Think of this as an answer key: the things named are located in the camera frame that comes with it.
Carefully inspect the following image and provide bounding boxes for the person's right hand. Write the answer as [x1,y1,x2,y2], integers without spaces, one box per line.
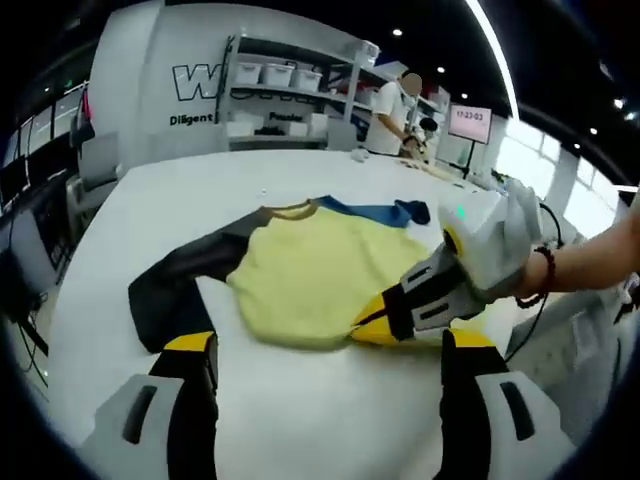
[514,252,547,301]

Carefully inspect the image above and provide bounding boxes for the black screen stand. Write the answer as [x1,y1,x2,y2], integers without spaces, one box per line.
[460,142,479,180]

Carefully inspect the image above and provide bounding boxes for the black computer monitor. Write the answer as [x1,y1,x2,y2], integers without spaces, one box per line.
[0,155,29,211]
[24,147,69,189]

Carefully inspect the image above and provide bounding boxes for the grey metal shelf rack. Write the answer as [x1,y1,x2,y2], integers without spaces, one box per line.
[217,33,381,151]

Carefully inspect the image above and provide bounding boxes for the pink clock screen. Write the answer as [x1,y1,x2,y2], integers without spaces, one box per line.
[448,103,494,146]

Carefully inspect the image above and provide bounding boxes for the light grey chair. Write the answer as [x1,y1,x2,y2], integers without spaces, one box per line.
[78,135,126,194]

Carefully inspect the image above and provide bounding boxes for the yellow blue grey garment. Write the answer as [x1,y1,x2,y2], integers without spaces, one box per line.
[128,196,434,354]

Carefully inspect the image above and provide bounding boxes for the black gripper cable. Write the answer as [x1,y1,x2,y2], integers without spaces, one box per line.
[503,202,569,362]

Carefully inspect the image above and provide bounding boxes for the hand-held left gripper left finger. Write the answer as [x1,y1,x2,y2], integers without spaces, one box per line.
[82,329,220,480]

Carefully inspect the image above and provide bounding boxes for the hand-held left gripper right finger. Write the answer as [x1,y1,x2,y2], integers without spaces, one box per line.
[439,327,576,480]

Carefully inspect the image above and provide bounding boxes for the grey chair by rack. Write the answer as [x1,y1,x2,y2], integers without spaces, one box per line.
[327,122,359,151]

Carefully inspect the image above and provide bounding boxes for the hanging grey pink bag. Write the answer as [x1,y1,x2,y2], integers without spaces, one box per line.
[69,88,97,147]

